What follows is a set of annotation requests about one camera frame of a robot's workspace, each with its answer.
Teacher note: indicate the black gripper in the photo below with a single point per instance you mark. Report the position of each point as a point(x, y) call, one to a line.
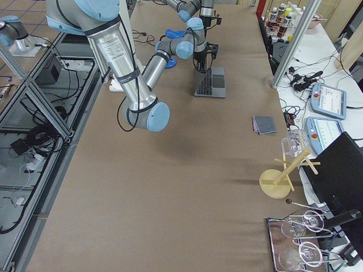
point(199, 56)

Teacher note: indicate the grey laptop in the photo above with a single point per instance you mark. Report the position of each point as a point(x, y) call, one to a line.
point(211, 83)

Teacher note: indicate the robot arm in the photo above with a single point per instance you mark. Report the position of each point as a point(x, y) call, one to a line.
point(197, 15)
point(100, 22)

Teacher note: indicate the blue desk lamp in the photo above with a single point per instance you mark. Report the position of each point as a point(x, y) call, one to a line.
point(182, 49)

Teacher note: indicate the folded grey cloth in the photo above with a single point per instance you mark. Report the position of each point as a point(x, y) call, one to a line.
point(263, 124)

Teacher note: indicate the clear glass mug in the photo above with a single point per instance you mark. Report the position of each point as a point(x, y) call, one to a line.
point(295, 142)

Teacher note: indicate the upper blue teach pendant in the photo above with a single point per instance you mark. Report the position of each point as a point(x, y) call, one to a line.
point(329, 101)

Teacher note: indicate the blue teach pendant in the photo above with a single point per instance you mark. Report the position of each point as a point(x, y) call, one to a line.
point(322, 132)
point(329, 101)

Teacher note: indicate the lower blue teach pendant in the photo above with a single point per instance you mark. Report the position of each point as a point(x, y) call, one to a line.
point(322, 132)

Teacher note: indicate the wooden cup stand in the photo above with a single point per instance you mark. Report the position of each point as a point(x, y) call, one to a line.
point(277, 184)

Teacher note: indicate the black monitor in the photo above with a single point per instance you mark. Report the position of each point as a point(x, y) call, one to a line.
point(338, 182)

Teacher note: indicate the upper wine glass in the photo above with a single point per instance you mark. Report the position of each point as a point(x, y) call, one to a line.
point(295, 226)

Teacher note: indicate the wine glass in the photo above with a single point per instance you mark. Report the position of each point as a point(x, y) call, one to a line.
point(308, 255)
point(295, 226)

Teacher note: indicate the lower wine glass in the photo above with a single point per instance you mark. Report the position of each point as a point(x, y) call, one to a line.
point(308, 255)

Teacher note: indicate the aluminium frame post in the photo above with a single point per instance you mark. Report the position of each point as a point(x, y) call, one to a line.
point(302, 26)

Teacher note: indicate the wire glass rack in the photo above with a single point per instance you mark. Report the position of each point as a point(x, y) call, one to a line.
point(294, 242)

